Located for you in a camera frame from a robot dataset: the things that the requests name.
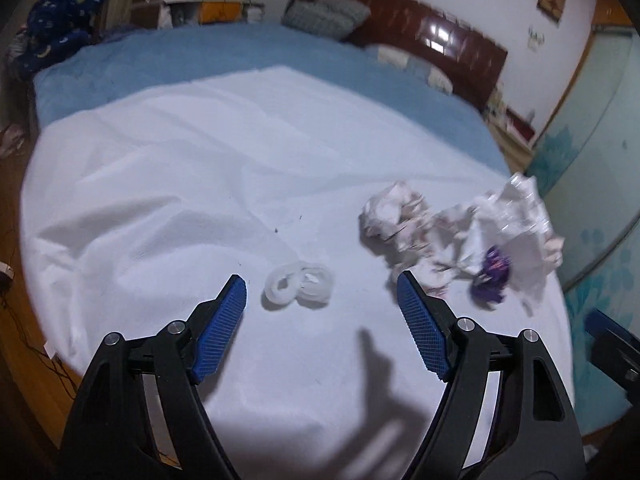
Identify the grey pillow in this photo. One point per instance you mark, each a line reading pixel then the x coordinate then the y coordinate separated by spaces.
pixel 325 17

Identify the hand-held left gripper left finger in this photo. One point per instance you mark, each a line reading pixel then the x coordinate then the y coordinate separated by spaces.
pixel 225 322

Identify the dark wooden headboard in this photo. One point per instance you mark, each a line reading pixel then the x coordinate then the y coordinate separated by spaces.
pixel 450 30

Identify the white bed sheet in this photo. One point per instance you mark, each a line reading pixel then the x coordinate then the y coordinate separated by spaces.
pixel 200 185

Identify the blue bed blanket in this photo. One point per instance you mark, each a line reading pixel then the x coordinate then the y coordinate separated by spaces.
pixel 210 55

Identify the white wall switch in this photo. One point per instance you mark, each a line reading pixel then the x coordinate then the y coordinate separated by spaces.
pixel 536 40

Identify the purple crumpled wrapper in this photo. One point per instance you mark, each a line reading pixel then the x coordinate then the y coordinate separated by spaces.
pixel 492 272

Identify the clear crumpled plastic wrapper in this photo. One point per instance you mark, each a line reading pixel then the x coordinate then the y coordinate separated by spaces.
pixel 517 205

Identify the glass sliding wardrobe door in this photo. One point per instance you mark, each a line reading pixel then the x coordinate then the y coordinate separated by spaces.
pixel 590 170

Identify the white nightstand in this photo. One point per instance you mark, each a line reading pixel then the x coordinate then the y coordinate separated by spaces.
pixel 510 142

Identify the red item on nightstand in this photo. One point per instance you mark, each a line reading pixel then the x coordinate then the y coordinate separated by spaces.
pixel 521 122

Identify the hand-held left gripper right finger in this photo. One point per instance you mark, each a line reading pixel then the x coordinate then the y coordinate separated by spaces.
pixel 419 322

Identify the white printed paper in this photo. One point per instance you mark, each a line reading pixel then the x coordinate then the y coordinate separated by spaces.
pixel 442 240
pixel 387 212

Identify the dark blue starry blanket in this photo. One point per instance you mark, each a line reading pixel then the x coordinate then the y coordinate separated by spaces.
pixel 60 25

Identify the orange box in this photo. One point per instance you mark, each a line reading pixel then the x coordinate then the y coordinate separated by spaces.
pixel 222 12

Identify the white pillow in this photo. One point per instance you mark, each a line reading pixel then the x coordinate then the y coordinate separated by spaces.
pixel 441 81
pixel 392 56

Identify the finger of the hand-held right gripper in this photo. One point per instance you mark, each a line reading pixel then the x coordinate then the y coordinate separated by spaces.
pixel 612 350

